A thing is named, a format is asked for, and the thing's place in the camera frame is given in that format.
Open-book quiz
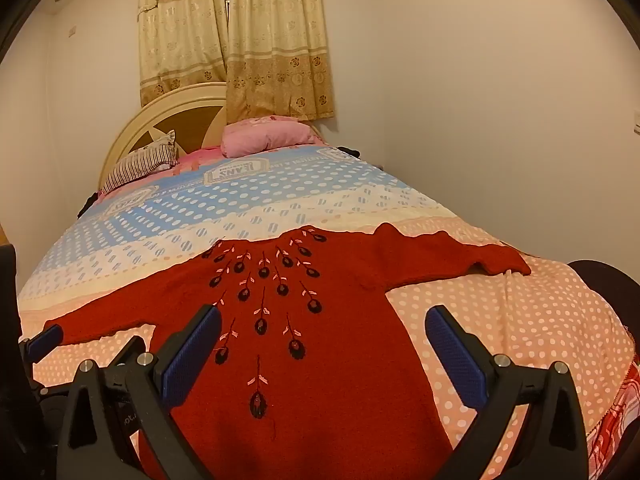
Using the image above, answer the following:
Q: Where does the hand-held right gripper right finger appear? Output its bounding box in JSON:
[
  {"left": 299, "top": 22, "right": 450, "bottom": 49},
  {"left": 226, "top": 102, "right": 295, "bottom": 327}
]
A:
[{"left": 424, "top": 304, "right": 589, "bottom": 480}]

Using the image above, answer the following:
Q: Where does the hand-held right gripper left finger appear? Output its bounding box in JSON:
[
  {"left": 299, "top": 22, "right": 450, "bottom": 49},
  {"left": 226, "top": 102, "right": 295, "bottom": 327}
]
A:
[{"left": 56, "top": 304, "right": 222, "bottom": 480}]

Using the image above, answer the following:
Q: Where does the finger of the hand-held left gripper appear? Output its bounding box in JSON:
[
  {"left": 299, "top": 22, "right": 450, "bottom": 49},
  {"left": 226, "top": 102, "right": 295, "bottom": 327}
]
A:
[{"left": 20, "top": 324, "right": 64, "bottom": 366}]

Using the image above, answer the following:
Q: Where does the red knitted sweater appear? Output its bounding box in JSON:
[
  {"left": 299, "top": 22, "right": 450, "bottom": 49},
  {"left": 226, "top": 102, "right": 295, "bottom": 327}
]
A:
[{"left": 44, "top": 222, "right": 532, "bottom": 480}]

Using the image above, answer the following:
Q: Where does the polka dot bed sheet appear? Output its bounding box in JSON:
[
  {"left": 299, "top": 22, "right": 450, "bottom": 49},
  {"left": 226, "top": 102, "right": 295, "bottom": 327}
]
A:
[{"left": 17, "top": 144, "right": 637, "bottom": 480}]

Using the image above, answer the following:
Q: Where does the dark object beside bed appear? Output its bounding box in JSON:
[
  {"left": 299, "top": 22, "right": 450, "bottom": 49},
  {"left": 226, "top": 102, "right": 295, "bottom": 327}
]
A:
[{"left": 78, "top": 191, "right": 101, "bottom": 219}]

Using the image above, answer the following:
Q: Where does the dark round object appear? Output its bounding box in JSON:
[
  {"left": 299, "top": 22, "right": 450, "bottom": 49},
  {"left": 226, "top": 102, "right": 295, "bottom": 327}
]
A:
[{"left": 568, "top": 259, "right": 640, "bottom": 342}]

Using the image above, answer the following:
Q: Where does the red printed bed skirt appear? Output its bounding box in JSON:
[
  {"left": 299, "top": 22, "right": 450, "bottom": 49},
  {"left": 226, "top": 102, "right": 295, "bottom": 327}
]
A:
[{"left": 586, "top": 355, "right": 640, "bottom": 466}]

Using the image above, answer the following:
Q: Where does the pink under sheet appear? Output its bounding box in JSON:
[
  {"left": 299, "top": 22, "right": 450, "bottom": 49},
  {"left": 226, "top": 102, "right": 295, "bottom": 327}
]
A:
[{"left": 95, "top": 146, "right": 226, "bottom": 206}]

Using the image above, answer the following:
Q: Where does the striped pillow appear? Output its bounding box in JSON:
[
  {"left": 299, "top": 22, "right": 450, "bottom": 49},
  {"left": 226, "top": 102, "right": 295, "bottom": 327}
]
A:
[{"left": 101, "top": 130, "right": 179, "bottom": 194}]

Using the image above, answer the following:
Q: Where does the pink pillow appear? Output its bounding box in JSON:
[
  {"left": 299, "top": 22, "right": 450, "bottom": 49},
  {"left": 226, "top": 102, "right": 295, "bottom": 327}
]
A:
[{"left": 221, "top": 115, "right": 324, "bottom": 158}]

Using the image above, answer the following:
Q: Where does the cream round headboard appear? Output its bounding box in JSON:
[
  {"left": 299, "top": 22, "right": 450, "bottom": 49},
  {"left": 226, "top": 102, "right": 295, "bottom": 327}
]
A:
[{"left": 99, "top": 82, "right": 229, "bottom": 190}]

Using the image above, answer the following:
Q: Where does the beige patterned curtain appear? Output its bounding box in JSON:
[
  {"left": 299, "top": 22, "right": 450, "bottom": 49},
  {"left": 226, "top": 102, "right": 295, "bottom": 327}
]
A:
[{"left": 137, "top": 0, "right": 232, "bottom": 109}]

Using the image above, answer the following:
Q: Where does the beige floral pillow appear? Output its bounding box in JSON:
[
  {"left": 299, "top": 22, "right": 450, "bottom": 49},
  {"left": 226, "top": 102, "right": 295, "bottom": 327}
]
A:
[{"left": 225, "top": 0, "right": 337, "bottom": 123}]

